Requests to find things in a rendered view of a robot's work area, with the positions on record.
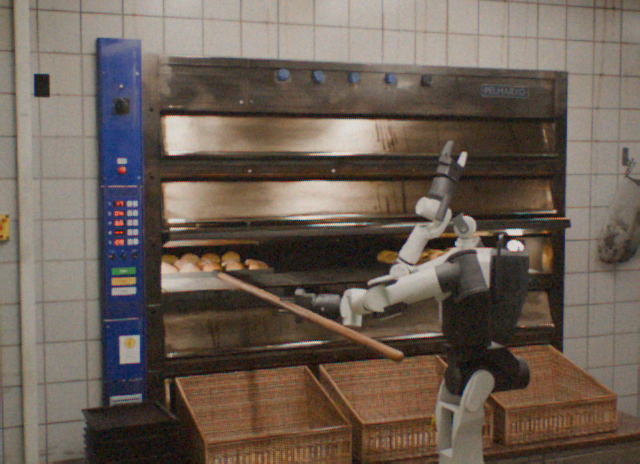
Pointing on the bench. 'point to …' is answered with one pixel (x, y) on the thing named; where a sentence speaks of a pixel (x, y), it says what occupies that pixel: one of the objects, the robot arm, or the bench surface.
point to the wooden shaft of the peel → (318, 320)
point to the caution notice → (129, 349)
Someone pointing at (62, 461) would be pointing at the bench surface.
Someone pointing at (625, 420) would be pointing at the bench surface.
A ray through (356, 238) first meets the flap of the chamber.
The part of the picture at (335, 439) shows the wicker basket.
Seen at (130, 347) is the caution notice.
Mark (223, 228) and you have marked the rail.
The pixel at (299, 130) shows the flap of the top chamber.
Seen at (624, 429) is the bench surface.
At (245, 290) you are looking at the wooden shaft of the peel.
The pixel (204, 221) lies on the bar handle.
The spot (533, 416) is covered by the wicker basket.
